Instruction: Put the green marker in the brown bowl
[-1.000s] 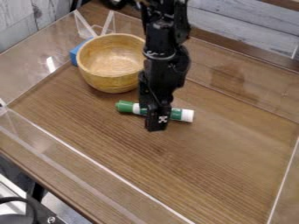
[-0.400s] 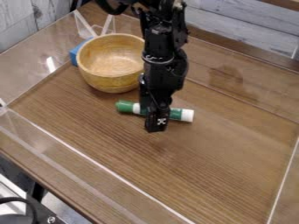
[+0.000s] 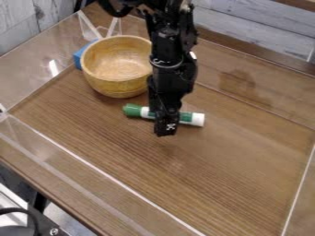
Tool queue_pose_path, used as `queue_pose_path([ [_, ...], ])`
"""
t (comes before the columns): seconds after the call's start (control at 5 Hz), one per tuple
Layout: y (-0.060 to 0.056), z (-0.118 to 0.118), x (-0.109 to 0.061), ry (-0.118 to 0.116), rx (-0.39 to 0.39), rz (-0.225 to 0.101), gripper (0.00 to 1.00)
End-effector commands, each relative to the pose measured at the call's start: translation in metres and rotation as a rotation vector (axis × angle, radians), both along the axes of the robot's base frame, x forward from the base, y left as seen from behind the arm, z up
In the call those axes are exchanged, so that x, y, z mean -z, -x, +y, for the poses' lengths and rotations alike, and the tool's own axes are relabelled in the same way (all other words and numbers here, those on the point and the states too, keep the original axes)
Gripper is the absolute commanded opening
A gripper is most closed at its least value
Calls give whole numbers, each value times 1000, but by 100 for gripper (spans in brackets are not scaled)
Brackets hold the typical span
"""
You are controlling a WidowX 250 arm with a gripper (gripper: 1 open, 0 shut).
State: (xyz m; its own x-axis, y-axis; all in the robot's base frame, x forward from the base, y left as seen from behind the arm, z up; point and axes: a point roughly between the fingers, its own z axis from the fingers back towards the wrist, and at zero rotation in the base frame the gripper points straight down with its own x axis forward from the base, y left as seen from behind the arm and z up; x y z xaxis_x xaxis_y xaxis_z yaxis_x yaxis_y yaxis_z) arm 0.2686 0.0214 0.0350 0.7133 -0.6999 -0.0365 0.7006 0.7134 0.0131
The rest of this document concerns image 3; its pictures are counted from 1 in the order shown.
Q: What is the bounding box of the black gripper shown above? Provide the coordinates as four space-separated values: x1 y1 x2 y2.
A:
148 52 197 136

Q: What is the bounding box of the green Expo marker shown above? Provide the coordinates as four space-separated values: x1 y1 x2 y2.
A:
121 103 205 127

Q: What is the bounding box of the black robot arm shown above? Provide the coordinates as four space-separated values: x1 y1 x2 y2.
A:
97 0 197 136

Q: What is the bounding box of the brown wooden bowl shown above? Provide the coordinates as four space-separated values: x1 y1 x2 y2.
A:
80 35 152 99

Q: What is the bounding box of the blue block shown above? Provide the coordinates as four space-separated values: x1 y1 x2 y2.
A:
72 40 96 70

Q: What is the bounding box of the clear acrylic stand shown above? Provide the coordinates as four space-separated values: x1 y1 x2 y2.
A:
77 11 121 41

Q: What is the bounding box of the black metal bracket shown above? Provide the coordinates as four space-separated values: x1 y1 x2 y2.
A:
27 212 71 236

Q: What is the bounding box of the black cable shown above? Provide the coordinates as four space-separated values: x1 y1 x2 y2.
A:
0 206 44 236

